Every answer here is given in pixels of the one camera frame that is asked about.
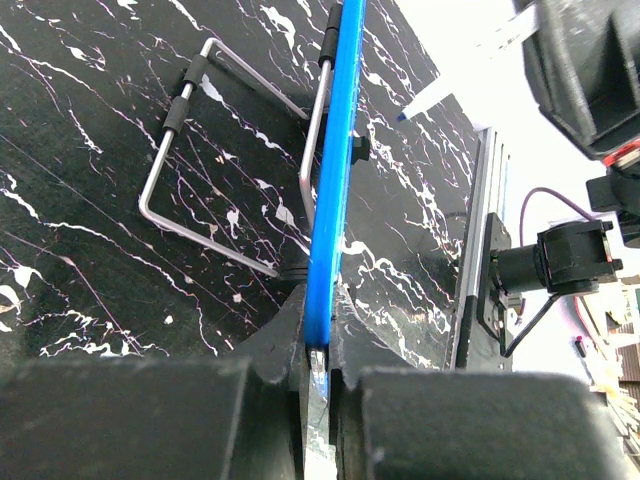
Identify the white marker with blue cap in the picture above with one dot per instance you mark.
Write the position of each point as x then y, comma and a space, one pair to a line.
431, 95

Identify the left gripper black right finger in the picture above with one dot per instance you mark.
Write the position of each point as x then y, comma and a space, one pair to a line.
390, 420

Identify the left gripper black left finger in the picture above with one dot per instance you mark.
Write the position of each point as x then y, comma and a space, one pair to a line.
239, 416

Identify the metal wire board stand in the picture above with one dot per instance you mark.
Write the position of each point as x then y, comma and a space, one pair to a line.
252, 112

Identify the blue-framed whiteboard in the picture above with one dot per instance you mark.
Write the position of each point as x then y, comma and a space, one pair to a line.
332, 194

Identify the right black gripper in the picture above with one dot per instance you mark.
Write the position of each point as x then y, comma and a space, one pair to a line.
582, 65

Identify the aluminium frame rail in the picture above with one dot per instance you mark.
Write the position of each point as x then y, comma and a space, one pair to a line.
488, 190

